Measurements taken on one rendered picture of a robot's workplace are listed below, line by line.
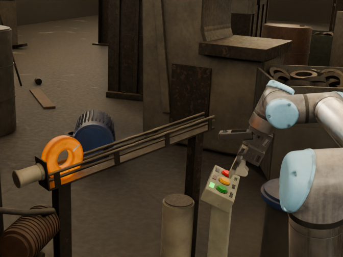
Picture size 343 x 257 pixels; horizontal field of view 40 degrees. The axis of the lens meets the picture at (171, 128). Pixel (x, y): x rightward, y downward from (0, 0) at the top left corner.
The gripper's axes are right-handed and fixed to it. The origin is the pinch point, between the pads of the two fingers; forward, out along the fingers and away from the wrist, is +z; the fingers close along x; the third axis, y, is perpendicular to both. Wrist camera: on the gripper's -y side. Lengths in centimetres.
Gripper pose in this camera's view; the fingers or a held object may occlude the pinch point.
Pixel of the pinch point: (229, 174)
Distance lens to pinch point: 169.0
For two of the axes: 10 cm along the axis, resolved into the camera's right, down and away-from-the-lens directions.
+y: 9.0, 4.3, -0.9
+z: -3.8, 8.6, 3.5
